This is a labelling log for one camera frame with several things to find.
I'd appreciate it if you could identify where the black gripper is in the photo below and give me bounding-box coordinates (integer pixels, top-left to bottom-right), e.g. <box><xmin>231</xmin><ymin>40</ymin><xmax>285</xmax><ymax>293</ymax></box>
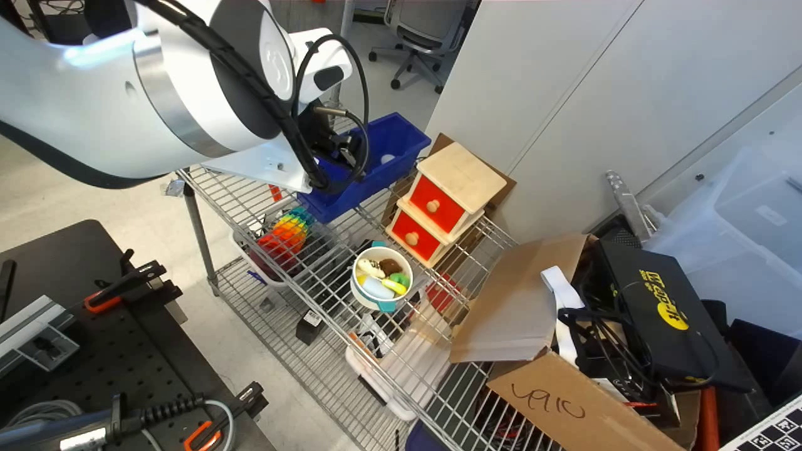
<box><xmin>296</xmin><ymin>102</ymin><xmax>362</xmax><ymax>190</ymax></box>

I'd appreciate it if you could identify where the blue plastic bin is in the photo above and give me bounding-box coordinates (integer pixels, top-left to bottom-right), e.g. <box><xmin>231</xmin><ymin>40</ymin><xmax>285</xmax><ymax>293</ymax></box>
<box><xmin>296</xmin><ymin>109</ymin><xmax>432</xmax><ymax>228</ymax></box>

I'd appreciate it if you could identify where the rainbow stacking toy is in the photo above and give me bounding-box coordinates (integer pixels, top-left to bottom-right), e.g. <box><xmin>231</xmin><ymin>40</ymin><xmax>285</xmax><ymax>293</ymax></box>
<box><xmin>251</xmin><ymin>204</ymin><xmax>312</xmax><ymax>274</ymax></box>

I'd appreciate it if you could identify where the wooden box with red drawer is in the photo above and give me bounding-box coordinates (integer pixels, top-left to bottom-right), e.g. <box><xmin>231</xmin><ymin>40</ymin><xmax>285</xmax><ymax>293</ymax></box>
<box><xmin>385</xmin><ymin>198</ymin><xmax>485</xmax><ymax>269</ymax></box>
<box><xmin>409</xmin><ymin>139</ymin><xmax>510</xmax><ymax>234</ymax></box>

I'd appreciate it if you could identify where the grey office chair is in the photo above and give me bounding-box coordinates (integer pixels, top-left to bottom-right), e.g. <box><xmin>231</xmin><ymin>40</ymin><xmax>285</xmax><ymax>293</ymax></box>
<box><xmin>366</xmin><ymin>0</ymin><xmax>471</xmax><ymax>94</ymax></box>

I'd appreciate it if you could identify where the red round toy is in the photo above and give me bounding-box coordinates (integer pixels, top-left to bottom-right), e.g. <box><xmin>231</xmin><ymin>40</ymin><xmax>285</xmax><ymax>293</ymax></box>
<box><xmin>424</xmin><ymin>277</ymin><xmax>462</xmax><ymax>317</ymax></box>

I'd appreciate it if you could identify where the orange and black clamp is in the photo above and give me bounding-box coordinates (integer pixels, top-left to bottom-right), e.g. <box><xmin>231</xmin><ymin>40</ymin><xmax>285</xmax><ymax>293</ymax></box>
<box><xmin>80</xmin><ymin>248</ymin><xmax>184</xmax><ymax>321</ymax></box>
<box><xmin>175</xmin><ymin>381</ymin><xmax>271</xmax><ymax>451</ymax></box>

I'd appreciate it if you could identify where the dark blue bucket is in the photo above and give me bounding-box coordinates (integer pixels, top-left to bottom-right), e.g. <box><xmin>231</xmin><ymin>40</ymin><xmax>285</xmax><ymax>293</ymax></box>
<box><xmin>404</xmin><ymin>416</ymin><xmax>446</xmax><ymax>451</ymax></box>

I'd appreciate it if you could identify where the black perforated table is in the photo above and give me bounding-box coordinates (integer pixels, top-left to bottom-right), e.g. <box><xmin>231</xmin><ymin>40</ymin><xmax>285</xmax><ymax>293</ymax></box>
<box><xmin>0</xmin><ymin>218</ymin><xmax>278</xmax><ymax>451</ymax></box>

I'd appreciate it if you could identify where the cardboard box with black writing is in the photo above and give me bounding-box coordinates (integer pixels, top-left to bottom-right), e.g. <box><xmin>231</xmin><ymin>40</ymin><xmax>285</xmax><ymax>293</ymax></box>
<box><xmin>485</xmin><ymin>348</ymin><xmax>686</xmax><ymax>451</ymax></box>

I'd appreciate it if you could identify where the aluminium extrusion bar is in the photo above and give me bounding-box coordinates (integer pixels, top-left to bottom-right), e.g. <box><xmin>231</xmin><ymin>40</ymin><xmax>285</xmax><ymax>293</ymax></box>
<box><xmin>0</xmin><ymin>293</ymin><xmax>82</xmax><ymax>371</ymax></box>

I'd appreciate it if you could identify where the black bag with yellow logo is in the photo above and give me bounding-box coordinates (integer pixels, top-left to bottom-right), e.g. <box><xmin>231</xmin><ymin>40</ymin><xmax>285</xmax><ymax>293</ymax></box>
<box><xmin>595</xmin><ymin>222</ymin><xmax>758</xmax><ymax>395</ymax></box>

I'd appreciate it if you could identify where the clear plastic storage tub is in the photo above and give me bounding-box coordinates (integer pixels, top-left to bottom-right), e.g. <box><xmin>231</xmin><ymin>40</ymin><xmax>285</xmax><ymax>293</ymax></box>
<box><xmin>645</xmin><ymin>134</ymin><xmax>802</xmax><ymax>340</ymax></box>

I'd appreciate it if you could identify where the black and white grid board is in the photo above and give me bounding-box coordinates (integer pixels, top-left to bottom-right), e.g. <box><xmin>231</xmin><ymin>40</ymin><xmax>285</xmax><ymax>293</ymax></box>
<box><xmin>719</xmin><ymin>395</ymin><xmax>802</xmax><ymax>451</ymax></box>

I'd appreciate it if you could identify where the black cable conduit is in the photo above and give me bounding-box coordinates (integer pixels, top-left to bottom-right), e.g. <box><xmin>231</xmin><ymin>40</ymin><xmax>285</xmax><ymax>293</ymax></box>
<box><xmin>135</xmin><ymin>0</ymin><xmax>331</xmax><ymax>190</ymax></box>

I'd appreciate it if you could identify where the white bowl with teal handles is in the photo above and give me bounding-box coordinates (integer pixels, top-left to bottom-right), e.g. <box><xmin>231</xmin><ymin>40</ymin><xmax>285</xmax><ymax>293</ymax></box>
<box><xmin>347</xmin><ymin>242</ymin><xmax>416</xmax><ymax>314</ymax></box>

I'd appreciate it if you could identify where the perforated metal rail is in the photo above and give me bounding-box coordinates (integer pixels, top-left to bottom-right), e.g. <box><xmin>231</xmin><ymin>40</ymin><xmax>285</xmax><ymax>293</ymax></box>
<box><xmin>603</xmin><ymin>170</ymin><xmax>662</xmax><ymax>239</ymax></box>

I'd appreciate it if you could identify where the orange tool handle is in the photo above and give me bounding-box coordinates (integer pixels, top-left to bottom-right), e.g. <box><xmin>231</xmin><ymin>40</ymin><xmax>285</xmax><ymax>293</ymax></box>
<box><xmin>696</xmin><ymin>382</ymin><xmax>724</xmax><ymax>451</ymax></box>

